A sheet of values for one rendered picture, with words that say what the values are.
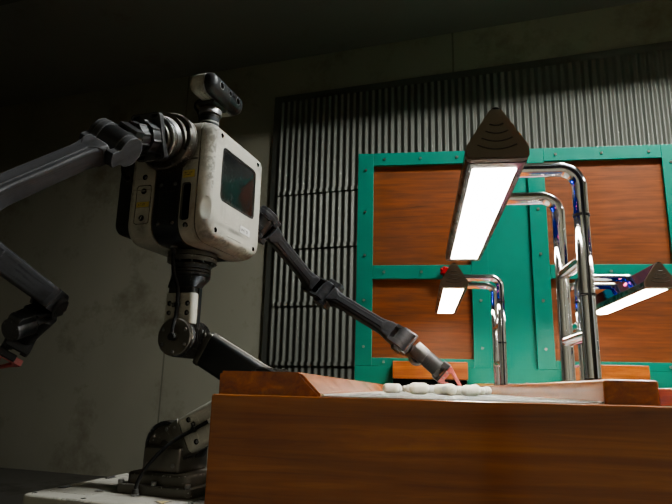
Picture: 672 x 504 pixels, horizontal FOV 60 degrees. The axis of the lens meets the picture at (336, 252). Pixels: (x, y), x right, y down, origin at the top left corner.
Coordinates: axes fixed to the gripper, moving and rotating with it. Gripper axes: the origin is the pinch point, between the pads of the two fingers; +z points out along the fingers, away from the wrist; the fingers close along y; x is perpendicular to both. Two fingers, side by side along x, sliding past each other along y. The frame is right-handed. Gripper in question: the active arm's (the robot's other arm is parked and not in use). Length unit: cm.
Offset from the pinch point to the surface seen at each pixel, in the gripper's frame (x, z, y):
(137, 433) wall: 184, -153, 264
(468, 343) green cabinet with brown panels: -18.8, -6.2, 44.8
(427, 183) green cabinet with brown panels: -62, -64, 44
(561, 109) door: -209, -60, 194
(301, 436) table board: 23, -16, -139
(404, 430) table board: 15, -8, -139
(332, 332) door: 18, -83, 227
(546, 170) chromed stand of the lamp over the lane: -30, -17, -110
